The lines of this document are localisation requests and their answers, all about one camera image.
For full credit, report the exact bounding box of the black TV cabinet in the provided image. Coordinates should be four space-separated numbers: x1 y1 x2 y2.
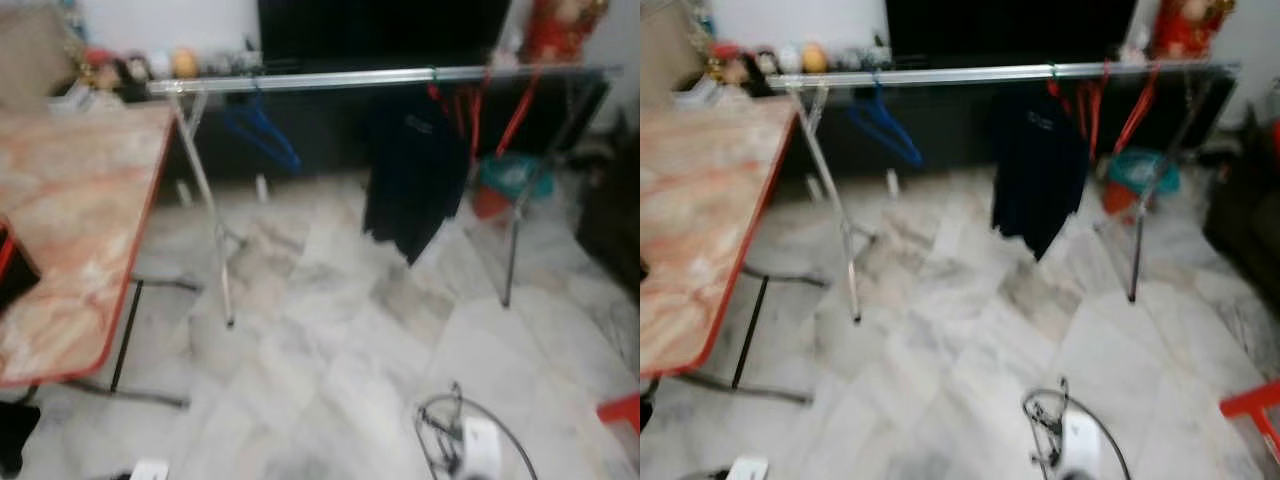
690 68 1241 186
60 70 613 186

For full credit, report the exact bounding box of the red plastic hanger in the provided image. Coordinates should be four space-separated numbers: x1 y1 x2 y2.
493 72 546 161
1112 68 1166 156
428 80 486 166
1048 78 1106 161

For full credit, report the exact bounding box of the beige wooden sideboard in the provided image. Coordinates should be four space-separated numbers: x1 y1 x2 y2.
640 0 706 86
0 5 81 86

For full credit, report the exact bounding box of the navy polo shirt red trim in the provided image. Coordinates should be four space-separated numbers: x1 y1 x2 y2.
362 95 471 266
990 90 1091 261

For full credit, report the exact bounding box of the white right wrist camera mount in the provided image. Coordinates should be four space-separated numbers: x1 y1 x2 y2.
462 418 503 480
1060 410 1103 480

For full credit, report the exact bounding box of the blue plastic hanger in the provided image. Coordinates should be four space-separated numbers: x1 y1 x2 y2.
845 85 926 169
222 90 303 173

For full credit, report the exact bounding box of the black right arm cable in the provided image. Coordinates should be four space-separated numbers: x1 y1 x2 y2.
415 383 541 480
1022 378 1136 480

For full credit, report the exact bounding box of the clear jar with red lid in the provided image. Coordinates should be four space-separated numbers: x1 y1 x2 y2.
712 42 751 89
82 45 121 91

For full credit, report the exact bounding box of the red bin with teal bag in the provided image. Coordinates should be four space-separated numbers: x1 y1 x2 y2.
1100 148 1181 216
470 152 556 221

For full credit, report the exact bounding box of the black garment with red trim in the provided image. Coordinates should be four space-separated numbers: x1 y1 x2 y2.
0 220 43 479

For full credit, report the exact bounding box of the red plastic stool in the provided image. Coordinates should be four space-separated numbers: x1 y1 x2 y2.
1218 378 1280 461
597 393 641 436

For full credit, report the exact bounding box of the black flat television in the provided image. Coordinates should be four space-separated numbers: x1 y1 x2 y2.
258 0 511 71
885 0 1139 69

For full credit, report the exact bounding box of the marble pattern folding table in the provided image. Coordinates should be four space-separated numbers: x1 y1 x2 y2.
640 95 831 406
0 100 201 409

